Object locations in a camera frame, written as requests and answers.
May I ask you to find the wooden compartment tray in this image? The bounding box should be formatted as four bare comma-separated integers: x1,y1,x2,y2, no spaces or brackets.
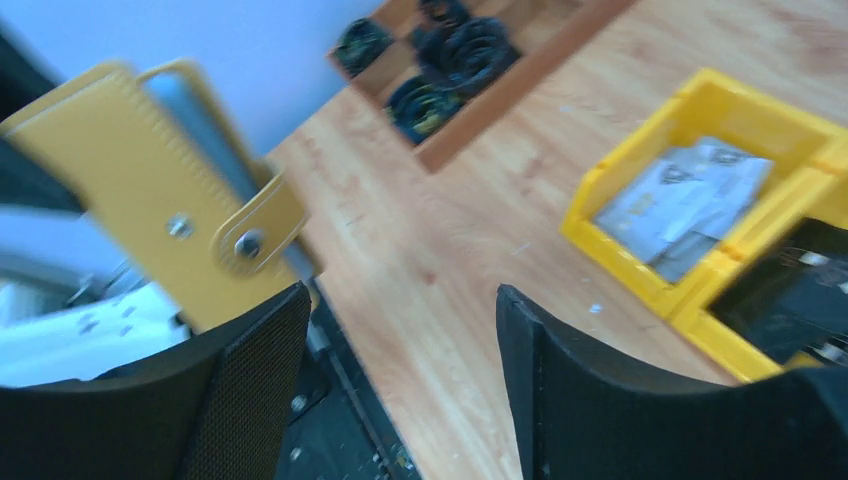
328,1,632,172

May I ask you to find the yellow leather card holder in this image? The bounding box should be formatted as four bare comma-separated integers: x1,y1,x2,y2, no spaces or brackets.
1,59,308,332

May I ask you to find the black card holders pile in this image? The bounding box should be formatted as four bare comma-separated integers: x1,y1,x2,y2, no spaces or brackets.
709,218,847,366

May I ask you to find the left yellow bin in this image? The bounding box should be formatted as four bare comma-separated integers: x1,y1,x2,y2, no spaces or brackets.
561,68,847,319

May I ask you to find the middle yellow bin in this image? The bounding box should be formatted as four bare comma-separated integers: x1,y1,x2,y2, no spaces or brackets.
671,162,847,382

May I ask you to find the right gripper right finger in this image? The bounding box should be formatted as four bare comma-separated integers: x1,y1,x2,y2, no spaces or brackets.
496,284,847,479

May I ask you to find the grey cards pile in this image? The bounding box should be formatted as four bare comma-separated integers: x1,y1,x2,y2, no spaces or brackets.
593,137,775,283

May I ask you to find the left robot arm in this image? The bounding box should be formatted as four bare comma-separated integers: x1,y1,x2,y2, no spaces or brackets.
1,22,192,388

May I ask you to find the black cable coil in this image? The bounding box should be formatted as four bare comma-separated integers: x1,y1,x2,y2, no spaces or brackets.
410,0,523,101
333,17,396,79

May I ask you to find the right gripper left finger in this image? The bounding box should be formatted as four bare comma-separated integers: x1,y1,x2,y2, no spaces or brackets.
1,283,311,479

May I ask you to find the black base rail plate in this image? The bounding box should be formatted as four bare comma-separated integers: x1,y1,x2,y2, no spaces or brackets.
274,279,421,479

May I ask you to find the yellow bin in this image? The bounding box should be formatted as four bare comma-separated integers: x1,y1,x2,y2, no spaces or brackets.
671,162,847,382
561,68,847,319

